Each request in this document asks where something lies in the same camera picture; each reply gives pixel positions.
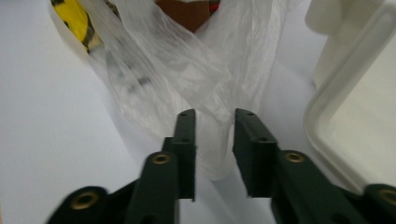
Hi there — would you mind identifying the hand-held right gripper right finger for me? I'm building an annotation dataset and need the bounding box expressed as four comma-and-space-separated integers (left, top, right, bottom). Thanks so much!
233, 107, 280, 199

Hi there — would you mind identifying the white plastic bin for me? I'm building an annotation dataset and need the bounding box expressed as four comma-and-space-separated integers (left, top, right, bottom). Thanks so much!
303, 0, 396, 195

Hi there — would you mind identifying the translucent white plastic shopping bag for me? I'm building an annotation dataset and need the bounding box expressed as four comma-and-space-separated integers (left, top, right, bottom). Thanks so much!
48, 0, 300, 182

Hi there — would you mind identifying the brown packet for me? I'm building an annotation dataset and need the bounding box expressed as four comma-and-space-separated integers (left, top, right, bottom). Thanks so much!
155, 0, 212, 34

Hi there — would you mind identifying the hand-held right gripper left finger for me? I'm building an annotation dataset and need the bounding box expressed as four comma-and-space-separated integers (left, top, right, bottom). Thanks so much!
162, 108, 198, 202

